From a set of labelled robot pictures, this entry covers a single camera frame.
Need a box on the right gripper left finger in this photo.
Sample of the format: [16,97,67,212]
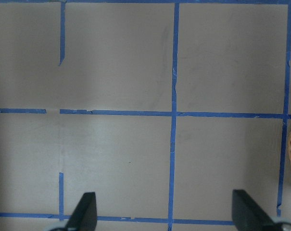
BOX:
[64,192,97,231]

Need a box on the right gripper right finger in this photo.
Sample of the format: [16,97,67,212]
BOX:
[231,190,277,231]

